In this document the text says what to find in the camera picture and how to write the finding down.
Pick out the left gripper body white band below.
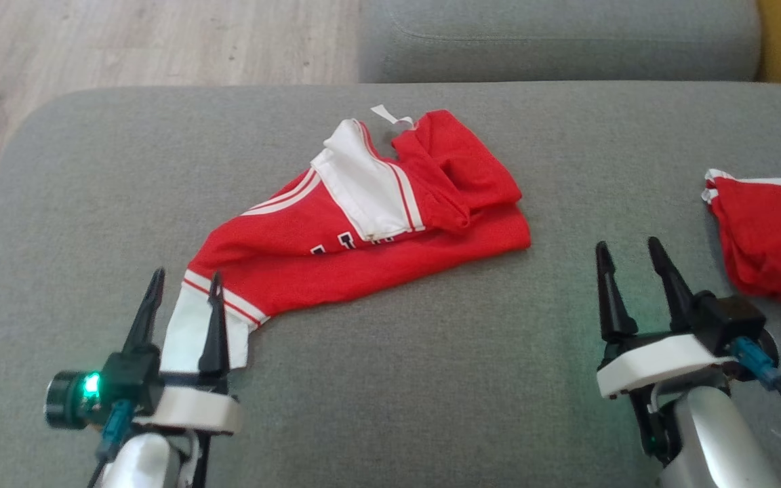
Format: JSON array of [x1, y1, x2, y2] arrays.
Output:
[[134, 371, 242, 434]]

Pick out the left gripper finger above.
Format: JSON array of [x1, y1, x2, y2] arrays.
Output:
[[123, 268, 166, 354], [199, 272, 231, 375]]

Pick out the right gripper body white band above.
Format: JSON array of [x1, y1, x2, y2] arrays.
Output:
[[597, 332, 737, 399]]

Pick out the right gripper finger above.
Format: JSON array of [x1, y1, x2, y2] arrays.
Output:
[[595, 241, 639, 343], [647, 237, 696, 333]]

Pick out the red shorts with white stripe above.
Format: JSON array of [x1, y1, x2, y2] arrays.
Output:
[[701, 169, 781, 313]]

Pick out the red jersey with white sleeves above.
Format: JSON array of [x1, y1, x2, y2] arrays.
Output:
[[160, 104, 532, 373]]

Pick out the grey sofa seat cushion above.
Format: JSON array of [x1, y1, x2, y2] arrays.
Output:
[[0, 81, 781, 488]]

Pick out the grey sofa back cushion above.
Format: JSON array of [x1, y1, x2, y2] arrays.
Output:
[[359, 0, 763, 84]]

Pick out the left cable with blue plug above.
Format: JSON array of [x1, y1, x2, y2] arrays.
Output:
[[85, 399, 136, 488]]

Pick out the cable with blue plug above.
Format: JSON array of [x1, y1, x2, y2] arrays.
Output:
[[729, 337, 781, 488], [85, 399, 136, 488]]

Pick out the right cable with blue plug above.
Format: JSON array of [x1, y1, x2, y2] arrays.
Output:
[[729, 337, 781, 488]]

